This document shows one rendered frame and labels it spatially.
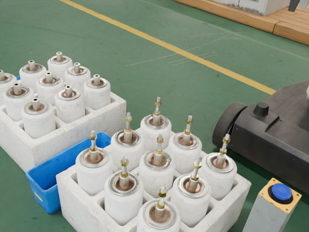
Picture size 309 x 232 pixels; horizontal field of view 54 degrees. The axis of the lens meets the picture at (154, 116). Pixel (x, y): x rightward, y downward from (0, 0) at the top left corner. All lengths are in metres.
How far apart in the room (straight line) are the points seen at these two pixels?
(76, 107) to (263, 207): 0.65
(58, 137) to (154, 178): 0.37
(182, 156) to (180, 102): 0.67
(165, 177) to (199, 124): 0.61
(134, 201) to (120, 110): 0.49
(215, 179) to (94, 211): 0.32
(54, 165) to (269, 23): 2.04
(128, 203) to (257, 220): 0.30
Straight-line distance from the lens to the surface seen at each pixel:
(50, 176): 1.07
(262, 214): 0.75
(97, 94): 1.10
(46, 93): 1.13
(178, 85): 1.64
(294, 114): 1.30
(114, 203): 0.75
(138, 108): 1.43
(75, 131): 1.06
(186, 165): 0.89
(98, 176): 0.80
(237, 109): 1.17
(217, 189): 0.85
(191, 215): 0.78
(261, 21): 2.65
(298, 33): 2.56
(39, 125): 1.00
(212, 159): 0.85
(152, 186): 0.82
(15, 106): 1.09
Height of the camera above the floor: 0.82
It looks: 36 degrees down
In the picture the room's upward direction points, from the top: 5 degrees clockwise
